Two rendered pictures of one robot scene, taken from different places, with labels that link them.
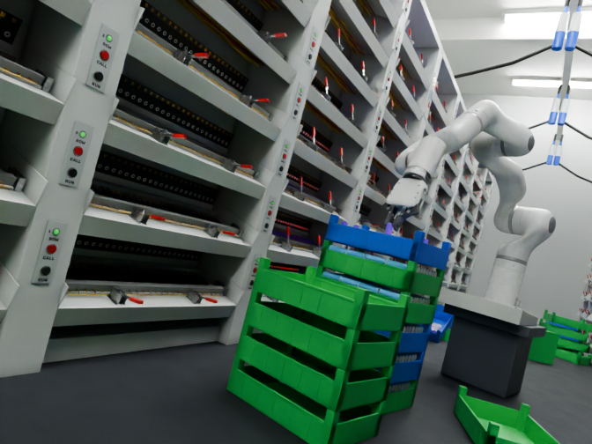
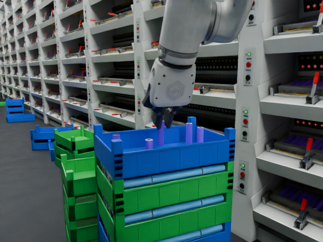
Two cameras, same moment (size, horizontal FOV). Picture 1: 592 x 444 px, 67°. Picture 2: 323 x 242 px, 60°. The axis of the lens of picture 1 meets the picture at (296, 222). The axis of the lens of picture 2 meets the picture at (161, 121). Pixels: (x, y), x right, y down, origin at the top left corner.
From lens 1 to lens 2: 1.83 m
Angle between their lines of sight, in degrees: 114
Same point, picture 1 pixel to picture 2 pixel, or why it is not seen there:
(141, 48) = (148, 55)
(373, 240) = (141, 138)
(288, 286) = not seen: hidden behind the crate
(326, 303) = (84, 164)
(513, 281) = not seen: outside the picture
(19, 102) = (129, 91)
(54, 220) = (139, 127)
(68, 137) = (137, 98)
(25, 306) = not seen: hidden behind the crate
